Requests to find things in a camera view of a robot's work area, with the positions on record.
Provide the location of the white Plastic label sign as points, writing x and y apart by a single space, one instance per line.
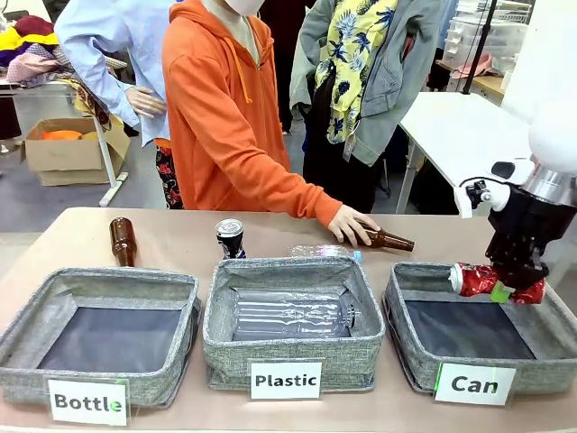
286 380

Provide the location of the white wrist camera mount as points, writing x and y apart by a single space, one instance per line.
484 189

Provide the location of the white Can label sign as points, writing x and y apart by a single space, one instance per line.
474 384

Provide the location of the wooden shelf with pink cloth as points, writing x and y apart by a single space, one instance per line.
478 74

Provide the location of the person's right hand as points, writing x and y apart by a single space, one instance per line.
349 223

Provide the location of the crushed red can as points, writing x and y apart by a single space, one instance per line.
475 280

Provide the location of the pile of colourful clothes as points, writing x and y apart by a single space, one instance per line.
31 49

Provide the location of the brown glass bottle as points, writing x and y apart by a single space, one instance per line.
390 240
122 241

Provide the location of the person's right forearm orange sleeve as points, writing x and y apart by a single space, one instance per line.
279 194

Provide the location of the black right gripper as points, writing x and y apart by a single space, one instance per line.
532 221

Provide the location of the clear bottle with blue cap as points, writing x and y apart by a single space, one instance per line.
322 251

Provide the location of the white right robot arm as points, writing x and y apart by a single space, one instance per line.
547 90

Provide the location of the clear plastic storage bins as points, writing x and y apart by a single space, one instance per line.
484 40

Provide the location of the dark blue drink can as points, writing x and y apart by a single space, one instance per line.
230 240

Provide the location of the grey basket labelled Can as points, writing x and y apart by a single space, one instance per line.
469 334

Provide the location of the cardboard box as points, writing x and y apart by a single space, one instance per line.
67 155

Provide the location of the grey basket labelled Bottle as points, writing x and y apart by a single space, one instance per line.
108 336

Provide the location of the grey basket labelled Plastic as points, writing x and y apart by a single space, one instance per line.
293 356

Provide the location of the black stand pole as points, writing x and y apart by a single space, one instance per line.
480 45

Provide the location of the person in orange hoodie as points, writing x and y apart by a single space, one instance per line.
221 117

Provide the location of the large crushed clear plastic bottle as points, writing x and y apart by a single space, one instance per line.
288 315

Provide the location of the white Bottle label sign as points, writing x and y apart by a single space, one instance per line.
88 402

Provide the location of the white side table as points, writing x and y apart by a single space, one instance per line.
464 131

